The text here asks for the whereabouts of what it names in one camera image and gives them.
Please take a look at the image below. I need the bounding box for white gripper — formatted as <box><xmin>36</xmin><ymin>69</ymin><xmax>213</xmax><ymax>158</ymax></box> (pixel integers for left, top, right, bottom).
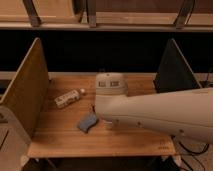
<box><xmin>95</xmin><ymin>73</ymin><xmax>128</xmax><ymax>95</ymax></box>

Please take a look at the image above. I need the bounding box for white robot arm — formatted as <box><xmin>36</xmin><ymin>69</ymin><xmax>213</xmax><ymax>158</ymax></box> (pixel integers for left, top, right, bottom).
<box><xmin>95</xmin><ymin>73</ymin><xmax>213</xmax><ymax>136</ymax></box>

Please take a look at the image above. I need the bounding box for small white plastic bottle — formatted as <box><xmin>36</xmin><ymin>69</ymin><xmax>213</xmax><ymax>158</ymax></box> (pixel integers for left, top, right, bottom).
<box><xmin>54</xmin><ymin>89</ymin><xmax>86</xmax><ymax>108</ymax></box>

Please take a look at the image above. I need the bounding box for right dark side panel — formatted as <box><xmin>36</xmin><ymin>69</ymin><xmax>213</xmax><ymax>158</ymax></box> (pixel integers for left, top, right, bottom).
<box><xmin>153</xmin><ymin>38</ymin><xmax>201</xmax><ymax>93</ymax></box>

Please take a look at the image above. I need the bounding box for left wooden side panel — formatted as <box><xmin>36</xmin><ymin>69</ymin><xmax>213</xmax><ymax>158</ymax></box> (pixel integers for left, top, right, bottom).
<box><xmin>0</xmin><ymin>38</ymin><xmax>49</xmax><ymax>142</ymax></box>

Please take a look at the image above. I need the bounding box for black cable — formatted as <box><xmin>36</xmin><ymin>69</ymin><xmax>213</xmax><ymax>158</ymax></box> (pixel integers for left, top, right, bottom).
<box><xmin>173</xmin><ymin>135</ymin><xmax>212</xmax><ymax>171</ymax></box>

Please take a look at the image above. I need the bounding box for wooden back shelf frame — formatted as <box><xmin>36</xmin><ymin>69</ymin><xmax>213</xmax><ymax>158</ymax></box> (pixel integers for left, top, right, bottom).
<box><xmin>0</xmin><ymin>0</ymin><xmax>213</xmax><ymax>32</ymax></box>

